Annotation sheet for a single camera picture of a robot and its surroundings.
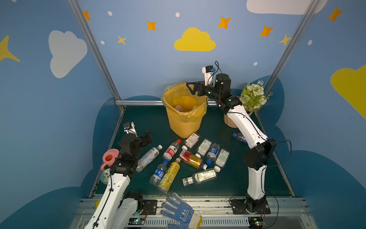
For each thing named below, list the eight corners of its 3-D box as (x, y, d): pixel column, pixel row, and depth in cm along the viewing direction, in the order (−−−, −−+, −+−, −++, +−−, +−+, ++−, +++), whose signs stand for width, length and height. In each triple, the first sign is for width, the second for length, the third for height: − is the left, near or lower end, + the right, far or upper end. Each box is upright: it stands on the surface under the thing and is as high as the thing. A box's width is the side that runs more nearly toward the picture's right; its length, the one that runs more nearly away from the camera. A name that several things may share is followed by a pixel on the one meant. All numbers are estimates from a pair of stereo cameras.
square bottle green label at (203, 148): (193, 155, 94) (193, 153, 92) (203, 139, 103) (204, 137, 101) (202, 160, 92) (203, 159, 90) (212, 143, 100) (213, 141, 98)
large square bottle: (183, 187, 81) (183, 185, 77) (181, 179, 84) (181, 176, 81) (216, 179, 85) (218, 176, 81) (213, 171, 88) (215, 167, 84)
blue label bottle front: (149, 184, 81) (148, 182, 79) (162, 159, 91) (161, 158, 89) (157, 188, 80) (156, 186, 78) (169, 162, 89) (169, 161, 87)
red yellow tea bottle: (178, 158, 91) (178, 156, 89) (182, 151, 95) (182, 148, 92) (204, 172, 86) (205, 170, 83) (208, 164, 89) (209, 161, 87)
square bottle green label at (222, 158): (211, 170, 88) (212, 169, 86) (220, 148, 98) (221, 146, 96) (221, 175, 86) (222, 174, 84) (229, 152, 96) (230, 151, 94)
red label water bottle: (162, 158, 92) (161, 155, 88) (175, 140, 101) (175, 137, 97) (169, 162, 90) (168, 159, 87) (182, 143, 99) (182, 140, 96)
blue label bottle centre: (202, 162, 90) (203, 160, 88) (212, 143, 99) (213, 141, 97) (211, 167, 88) (212, 165, 86) (220, 148, 97) (221, 145, 95)
